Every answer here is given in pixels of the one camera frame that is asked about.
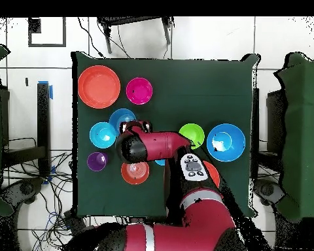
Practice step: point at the medium blue bowl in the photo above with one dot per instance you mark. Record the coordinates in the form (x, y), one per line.
(121, 116)

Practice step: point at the pink bowl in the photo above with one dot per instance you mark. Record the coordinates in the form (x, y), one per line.
(139, 91)

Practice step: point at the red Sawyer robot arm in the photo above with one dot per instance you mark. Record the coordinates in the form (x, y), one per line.
(204, 227)

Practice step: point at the light blue ribbed bowl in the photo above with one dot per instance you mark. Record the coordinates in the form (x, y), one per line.
(102, 135)

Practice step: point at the blue cup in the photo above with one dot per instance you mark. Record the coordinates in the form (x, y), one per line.
(161, 162)

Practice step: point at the small orange bowl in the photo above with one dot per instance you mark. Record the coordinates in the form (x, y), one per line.
(135, 174)

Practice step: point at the large orange bowl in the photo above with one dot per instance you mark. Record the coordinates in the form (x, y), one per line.
(213, 172)
(99, 86)

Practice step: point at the dark green tablecloth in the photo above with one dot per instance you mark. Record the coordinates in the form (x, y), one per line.
(172, 86)

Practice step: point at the purple cup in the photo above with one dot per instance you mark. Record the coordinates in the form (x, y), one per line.
(96, 162)

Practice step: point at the green ribbed bowl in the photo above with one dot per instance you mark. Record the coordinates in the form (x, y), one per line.
(195, 133)

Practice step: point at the blue tape strip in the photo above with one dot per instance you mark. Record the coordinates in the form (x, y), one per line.
(51, 92)

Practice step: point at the large blue bowl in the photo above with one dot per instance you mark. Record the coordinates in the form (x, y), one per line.
(226, 142)

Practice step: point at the black metal stand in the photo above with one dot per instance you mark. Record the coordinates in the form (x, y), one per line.
(130, 19)

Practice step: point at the black metal frame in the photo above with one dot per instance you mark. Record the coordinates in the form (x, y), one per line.
(274, 117)
(43, 117)

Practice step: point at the black square floor frame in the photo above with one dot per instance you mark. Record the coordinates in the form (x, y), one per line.
(47, 45)

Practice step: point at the dark grey pedestal foot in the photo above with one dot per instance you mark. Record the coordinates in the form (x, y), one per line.
(269, 190)
(26, 188)

